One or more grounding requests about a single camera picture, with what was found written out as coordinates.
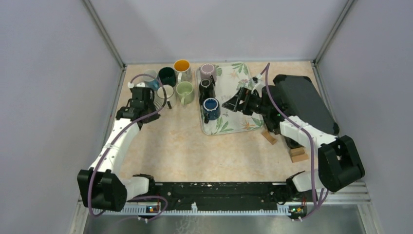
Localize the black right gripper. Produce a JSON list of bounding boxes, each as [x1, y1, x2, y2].
[[223, 87, 270, 116]]

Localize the light blue dotted mug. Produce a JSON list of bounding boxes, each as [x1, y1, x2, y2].
[[143, 69, 159, 91]]

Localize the white ribbed mug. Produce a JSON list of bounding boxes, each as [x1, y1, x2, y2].
[[155, 85, 177, 109]]

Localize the navy blue mug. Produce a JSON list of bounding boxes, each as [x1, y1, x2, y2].
[[202, 97, 221, 124]]

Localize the black octagonal mug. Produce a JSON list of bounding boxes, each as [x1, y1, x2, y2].
[[199, 78, 216, 105]]

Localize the dark green mug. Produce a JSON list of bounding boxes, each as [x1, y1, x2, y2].
[[158, 67, 177, 87]]

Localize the light green mug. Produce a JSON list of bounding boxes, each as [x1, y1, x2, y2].
[[176, 81, 195, 106]]

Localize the grey striped mug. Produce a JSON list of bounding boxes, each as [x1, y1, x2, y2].
[[154, 95, 164, 110]]

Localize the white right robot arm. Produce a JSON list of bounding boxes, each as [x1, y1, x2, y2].
[[222, 88, 365, 201]]

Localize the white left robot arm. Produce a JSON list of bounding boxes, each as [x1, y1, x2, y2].
[[77, 87, 156, 212]]

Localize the lilac mug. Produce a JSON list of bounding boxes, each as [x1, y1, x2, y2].
[[200, 63, 217, 81]]

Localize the floral white serving tray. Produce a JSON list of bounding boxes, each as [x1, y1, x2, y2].
[[199, 61, 264, 136]]

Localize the light wooden block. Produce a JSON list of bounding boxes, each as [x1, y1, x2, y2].
[[261, 130, 278, 145]]

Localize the black poker chip case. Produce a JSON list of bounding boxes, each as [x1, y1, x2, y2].
[[270, 75, 339, 135]]

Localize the stacked wooden blocks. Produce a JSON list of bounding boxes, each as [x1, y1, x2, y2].
[[289, 147, 309, 163]]

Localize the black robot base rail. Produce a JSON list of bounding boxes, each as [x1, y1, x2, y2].
[[144, 182, 319, 211]]

